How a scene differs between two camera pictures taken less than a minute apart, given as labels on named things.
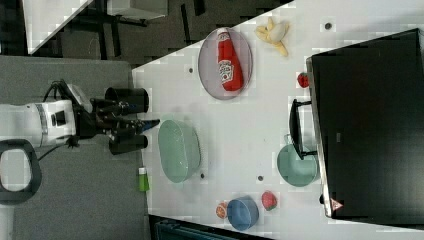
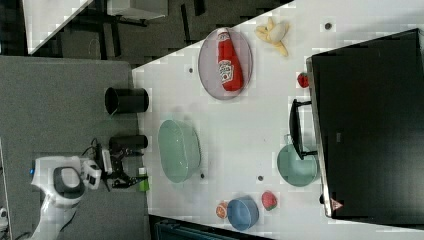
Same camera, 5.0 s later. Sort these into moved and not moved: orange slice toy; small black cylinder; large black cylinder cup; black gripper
Moved: black gripper
Not moved: small black cylinder; orange slice toy; large black cylinder cup
